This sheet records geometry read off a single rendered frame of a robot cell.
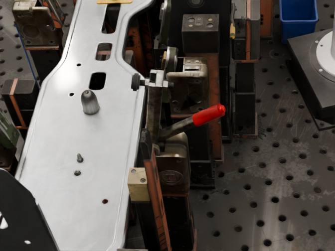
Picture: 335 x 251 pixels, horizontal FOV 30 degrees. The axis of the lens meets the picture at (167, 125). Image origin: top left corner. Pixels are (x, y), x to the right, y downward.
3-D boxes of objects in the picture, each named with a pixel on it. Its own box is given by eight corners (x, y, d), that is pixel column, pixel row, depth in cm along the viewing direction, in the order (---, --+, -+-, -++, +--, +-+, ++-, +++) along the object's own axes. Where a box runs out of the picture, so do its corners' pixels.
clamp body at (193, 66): (175, 162, 150) (160, 48, 122) (223, 163, 149) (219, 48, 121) (172, 194, 144) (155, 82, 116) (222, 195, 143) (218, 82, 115)
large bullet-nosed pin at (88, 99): (86, 107, 125) (80, 85, 120) (101, 107, 125) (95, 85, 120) (83, 119, 123) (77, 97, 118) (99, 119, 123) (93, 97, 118)
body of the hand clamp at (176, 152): (167, 231, 138) (149, 130, 111) (198, 232, 137) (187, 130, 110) (164, 255, 134) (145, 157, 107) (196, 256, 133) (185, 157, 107)
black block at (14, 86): (32, 156, 156) (-3, 73, 133) (74, 157, 154) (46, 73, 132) (25, 183, 150) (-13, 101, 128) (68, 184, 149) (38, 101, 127)
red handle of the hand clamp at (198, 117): (145, 128, 110) (220, 94, 101) (153, 135, 111) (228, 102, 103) (143, 147, 107) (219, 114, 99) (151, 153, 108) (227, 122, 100)
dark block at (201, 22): (195, 147, 152) (183, 13, 120) (224, 147, 152) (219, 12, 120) (194, 163, 149) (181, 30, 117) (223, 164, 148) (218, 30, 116)
